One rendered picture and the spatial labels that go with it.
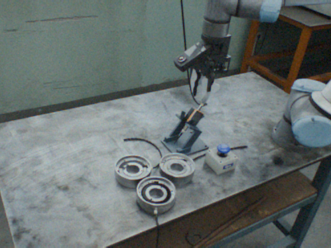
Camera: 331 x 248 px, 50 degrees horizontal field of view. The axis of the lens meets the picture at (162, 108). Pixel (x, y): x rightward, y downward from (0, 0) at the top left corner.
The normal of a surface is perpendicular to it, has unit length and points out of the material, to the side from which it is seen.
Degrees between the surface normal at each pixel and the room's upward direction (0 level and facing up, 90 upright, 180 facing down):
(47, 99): 90
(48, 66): 90
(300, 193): 0
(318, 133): 97
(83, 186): 0
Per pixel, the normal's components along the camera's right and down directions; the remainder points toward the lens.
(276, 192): 0.09, -0.84
